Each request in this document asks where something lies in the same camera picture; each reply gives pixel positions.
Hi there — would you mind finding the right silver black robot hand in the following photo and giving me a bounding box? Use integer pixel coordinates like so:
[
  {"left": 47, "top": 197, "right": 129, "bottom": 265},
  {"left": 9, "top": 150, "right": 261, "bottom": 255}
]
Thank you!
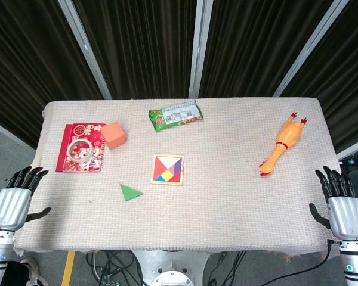
[{"left": 308, "top": 165, "right": 358, "bottom": 241}]

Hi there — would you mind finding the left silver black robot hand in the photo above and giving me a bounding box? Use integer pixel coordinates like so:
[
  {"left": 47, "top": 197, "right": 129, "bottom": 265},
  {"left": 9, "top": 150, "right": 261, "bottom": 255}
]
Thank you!
[{"left": 0, "top": 166, "right": 52, "bottom": 232}]

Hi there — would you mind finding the green triangle block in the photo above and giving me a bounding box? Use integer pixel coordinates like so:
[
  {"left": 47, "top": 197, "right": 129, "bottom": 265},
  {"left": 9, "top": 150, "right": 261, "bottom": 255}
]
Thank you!
[{"left": 119, "top": 183, "right": 144, "bottom": 202}]

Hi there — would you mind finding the colourful tangram puzzle tray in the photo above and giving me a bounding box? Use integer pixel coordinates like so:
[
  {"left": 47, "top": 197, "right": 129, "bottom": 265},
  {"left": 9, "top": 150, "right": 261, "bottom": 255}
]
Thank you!
[{"left": 150, "top": 153, "right": 185, "bottom": 186}]

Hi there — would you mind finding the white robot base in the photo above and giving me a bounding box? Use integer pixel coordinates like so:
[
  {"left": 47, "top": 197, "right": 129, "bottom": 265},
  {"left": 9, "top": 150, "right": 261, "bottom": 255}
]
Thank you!
[{"left": 131, "top": 249, "right": 211, "bottom": 286}]

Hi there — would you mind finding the black equipment with blue lights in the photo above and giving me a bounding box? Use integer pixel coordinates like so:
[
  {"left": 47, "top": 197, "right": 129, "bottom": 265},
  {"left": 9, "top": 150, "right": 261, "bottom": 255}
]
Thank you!
[{"left": 340, "top": 153, "right": 358, "bottom": 179}]

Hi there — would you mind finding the person in black trousers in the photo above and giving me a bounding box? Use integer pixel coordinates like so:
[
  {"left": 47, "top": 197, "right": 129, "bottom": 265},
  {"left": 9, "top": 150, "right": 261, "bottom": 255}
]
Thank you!
[{"left": 1, "top": 257, "right": 50, "bottom": 286}]

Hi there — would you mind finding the beige tape roll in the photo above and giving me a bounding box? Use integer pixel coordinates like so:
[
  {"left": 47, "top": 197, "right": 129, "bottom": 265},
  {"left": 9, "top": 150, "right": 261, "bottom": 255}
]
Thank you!
[{"left": 67, "top": 138, "right": 94, "bottom": 163}]

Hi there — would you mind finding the red spiral notebook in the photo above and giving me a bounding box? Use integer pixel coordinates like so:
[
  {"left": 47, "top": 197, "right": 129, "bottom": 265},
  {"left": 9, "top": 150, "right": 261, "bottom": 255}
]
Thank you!
[{"left": 55, "top": 122, "right": 107, "bottom": 173}]

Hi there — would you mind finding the orange rubber chicken toy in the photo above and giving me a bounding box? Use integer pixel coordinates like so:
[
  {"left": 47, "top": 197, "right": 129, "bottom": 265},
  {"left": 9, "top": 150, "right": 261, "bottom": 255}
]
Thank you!
[{"left": 258, "top": 111, "right": 308, "bottom": 177}]

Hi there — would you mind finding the beige woven tablecloth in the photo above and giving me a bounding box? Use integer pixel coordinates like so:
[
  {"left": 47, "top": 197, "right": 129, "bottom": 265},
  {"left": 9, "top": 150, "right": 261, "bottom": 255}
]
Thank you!
[{"left": 13, "top": 97, "right": 345, "bottom": 257}]

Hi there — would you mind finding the orange foam cube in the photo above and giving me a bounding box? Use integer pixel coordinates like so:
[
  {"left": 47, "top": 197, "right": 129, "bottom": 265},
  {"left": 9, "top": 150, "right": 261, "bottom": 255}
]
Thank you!
[{"left": 100, "top": 120, "right": 126, "bottom": 151}]

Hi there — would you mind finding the black pleated curtain panel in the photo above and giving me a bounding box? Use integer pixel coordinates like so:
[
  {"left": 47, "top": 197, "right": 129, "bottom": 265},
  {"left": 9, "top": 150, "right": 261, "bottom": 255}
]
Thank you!
[
  {"left": 282, "top": 0, "right": 358, "bottom": 154},
  {"left": 198, "top": 0, "right": 335, "bottom": 98},
  {"left": 73, "top": 0, "right": 197, "bottom": 100},
  {"left": 0, "top": 0, "right": 105, "bottom": 150}
]

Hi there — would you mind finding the green snack packet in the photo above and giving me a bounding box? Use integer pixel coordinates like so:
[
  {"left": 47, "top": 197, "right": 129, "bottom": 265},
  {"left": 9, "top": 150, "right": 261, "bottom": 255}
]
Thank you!
[{"left": 149, "top": 100, "right": 204, "bottom": 132}]

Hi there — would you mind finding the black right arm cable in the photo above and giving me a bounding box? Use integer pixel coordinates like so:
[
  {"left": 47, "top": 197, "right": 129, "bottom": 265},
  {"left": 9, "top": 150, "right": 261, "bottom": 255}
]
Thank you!
[{"left": 250, "top": 239, "right": 344, "bottom": 286}]

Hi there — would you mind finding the black cable tangle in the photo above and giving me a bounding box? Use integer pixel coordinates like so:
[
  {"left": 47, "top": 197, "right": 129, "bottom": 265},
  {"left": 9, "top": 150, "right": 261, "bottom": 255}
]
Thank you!
[
  {"left": 207, "top": 251, "right": 247, "bottom": 286},
  {"left": 86, "top": 250, "right": 144, "bottom": 286}
]

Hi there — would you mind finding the aluminium frame post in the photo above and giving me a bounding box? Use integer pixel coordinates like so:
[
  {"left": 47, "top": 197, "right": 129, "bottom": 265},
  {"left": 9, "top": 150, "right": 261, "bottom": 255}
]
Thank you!
[
  {"left": 188, "top": 0, "right": 214, "bottom": 98},
  {"left": 58, "top": 0, "right": 113, "bottom": 100},
  {"left": 273, "top": 0, "right": 351, "bottom": 98}
]

